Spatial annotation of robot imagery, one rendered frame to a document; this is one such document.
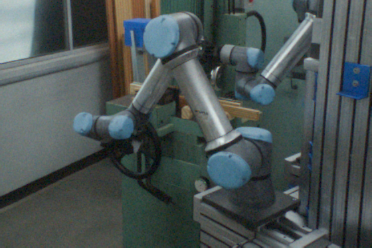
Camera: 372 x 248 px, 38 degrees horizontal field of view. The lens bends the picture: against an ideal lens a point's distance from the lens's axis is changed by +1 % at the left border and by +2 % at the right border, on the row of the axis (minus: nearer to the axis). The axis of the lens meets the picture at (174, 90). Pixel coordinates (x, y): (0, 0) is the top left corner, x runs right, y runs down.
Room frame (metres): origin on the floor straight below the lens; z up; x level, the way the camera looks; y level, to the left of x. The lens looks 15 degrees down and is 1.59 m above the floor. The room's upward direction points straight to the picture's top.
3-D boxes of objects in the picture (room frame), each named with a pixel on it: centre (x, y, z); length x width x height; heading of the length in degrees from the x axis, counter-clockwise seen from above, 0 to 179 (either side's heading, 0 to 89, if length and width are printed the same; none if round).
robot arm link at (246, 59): (1.91, -0.27, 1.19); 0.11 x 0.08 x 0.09; 55
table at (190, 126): (2.21, 0.04, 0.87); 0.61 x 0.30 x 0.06; 55
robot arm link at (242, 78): (1.89, -0.27, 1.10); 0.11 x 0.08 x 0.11; 15
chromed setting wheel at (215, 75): (2.33, -0.20, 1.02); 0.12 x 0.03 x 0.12; 145
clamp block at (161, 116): (2.14, 0.09, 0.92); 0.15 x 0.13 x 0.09; 55
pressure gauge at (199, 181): (1.97, -0.12, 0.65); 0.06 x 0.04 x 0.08; 55
